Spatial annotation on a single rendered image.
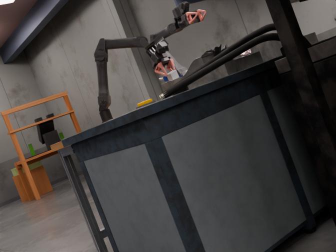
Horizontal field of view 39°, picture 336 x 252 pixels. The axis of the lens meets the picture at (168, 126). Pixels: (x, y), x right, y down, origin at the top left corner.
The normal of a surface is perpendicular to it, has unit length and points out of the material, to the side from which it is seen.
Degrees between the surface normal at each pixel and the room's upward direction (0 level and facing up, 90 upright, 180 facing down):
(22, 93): 90
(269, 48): 90
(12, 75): 90
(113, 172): 90
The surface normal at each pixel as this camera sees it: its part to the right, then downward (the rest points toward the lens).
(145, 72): 0.53, -0.17
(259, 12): -0.77, 0.32
